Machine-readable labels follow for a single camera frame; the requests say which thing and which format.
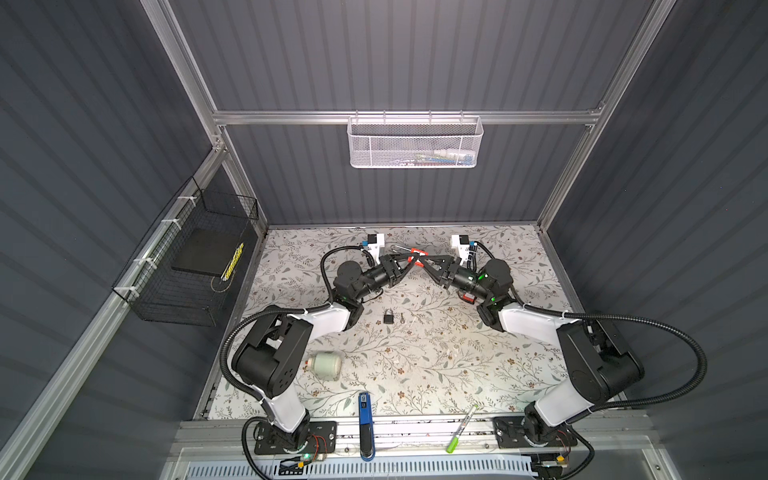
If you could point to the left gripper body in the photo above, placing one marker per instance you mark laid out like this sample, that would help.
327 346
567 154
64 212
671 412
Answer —
388 274

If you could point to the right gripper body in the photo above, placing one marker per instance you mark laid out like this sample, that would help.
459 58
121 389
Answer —
461 278

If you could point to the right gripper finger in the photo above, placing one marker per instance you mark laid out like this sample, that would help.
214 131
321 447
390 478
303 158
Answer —
435 269
438 259

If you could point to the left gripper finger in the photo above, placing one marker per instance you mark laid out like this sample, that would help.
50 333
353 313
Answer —
404 268
399 256

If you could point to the red padlock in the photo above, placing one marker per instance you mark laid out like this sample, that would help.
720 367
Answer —
415 256

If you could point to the small black padlock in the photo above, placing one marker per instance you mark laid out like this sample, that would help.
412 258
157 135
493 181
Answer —
389 317

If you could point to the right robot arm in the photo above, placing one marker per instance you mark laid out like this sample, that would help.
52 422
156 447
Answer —
599 362

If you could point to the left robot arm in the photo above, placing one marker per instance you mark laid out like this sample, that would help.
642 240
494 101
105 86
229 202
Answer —
261 356

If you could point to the pale green cup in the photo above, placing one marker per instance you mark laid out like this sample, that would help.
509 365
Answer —
325 366

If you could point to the yellow brush in basket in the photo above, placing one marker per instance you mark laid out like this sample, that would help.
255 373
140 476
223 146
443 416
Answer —
231 266

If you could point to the green marker pen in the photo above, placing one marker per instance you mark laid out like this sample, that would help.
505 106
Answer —
451 447

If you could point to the blue utility knife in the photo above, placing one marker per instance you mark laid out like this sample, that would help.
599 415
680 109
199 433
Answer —
366 424

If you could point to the black pad in basket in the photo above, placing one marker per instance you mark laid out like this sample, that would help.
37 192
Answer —
205 252

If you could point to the white vent strip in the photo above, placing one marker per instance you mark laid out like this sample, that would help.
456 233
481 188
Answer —
490 466

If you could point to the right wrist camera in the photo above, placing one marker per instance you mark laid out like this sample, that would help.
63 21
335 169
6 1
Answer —
464 248

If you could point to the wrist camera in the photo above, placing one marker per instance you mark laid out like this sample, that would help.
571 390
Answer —
373 245
464 248

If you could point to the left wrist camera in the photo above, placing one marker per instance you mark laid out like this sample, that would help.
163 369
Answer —
373 245

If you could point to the white wire basket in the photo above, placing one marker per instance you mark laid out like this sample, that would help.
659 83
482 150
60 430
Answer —
414 141

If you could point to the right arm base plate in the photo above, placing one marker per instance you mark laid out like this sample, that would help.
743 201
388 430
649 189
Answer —
518 431

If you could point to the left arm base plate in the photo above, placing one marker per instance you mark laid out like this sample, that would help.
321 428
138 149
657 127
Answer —
313 437

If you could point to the black wire basket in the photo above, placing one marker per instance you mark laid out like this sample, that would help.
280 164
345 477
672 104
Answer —
157 293

